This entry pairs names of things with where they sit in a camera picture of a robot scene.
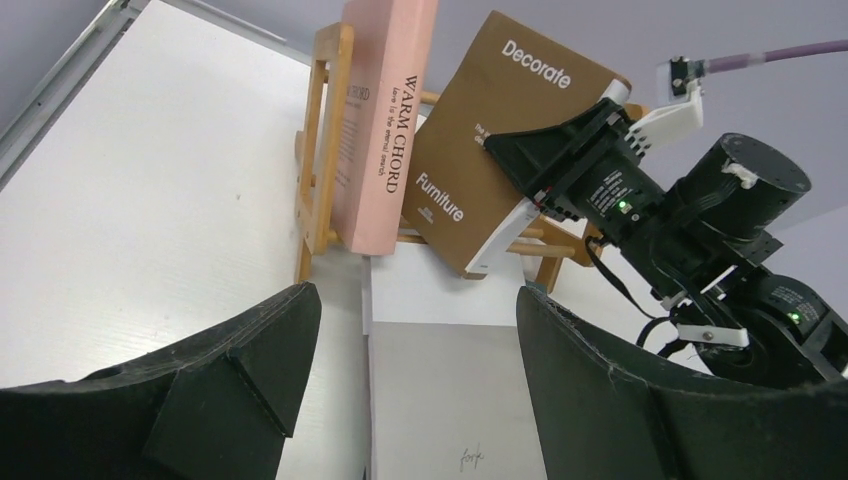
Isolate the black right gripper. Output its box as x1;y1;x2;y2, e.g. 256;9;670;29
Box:
483;98;667;245

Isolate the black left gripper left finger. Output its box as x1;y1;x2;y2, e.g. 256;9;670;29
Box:
1;282;322;479

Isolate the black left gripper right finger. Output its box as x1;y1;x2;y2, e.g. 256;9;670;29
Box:
516;286;847;479

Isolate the brown Decorate Furniture book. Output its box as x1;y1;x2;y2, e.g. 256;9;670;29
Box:
402;11;632;279

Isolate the pink Warm Chord book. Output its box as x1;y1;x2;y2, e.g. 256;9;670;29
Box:
331;0;438;256

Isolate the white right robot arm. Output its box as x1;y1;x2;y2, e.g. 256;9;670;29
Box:
483;98;847;389

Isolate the large grey white book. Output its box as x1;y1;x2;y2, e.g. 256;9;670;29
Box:
362;243;546;479

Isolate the wooden book rack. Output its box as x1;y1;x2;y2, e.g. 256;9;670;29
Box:
294;22;602;292

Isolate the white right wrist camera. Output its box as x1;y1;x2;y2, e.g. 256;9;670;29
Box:
625;56;706;155

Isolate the aluminium frame rail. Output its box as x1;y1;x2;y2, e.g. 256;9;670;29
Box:
1;1;309;187

